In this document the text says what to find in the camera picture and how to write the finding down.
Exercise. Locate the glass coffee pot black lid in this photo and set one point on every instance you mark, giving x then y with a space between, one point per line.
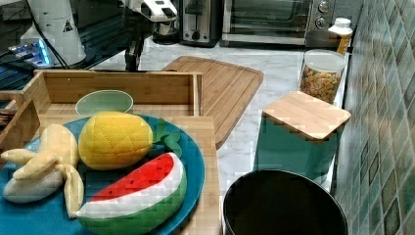
166 34

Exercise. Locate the black two slot toaster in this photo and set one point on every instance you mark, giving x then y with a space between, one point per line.
200 22

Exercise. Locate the plush yellow pineapple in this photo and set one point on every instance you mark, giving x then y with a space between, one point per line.
112 140

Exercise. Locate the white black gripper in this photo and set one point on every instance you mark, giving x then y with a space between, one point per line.
156 11

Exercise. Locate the plush watermelon slice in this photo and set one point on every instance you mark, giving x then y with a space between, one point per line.
138 202

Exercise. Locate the black utensil holder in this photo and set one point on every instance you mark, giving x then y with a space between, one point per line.
278 202

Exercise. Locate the teal canister with wooden lid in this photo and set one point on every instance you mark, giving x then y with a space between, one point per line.
300 134

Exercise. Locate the plush peeled banana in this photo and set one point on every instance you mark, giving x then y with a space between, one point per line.
43 172

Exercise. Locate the wooden drawer with black handle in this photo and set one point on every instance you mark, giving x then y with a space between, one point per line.
167 93

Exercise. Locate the pale green bowl in drawer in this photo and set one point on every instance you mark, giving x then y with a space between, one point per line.
104 100

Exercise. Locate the white capped orange bottle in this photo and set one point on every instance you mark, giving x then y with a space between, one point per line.
342 28

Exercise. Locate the clear jar of cereal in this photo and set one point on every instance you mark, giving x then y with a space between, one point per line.
321 74

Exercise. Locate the bamboo cutting board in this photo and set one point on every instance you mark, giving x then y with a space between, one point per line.
227 89

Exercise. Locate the silver toaster oven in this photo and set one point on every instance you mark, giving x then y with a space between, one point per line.
283 22

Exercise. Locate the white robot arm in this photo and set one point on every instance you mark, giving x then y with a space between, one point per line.
53 24

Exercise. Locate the blue plate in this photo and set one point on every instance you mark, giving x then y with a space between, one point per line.
49 216

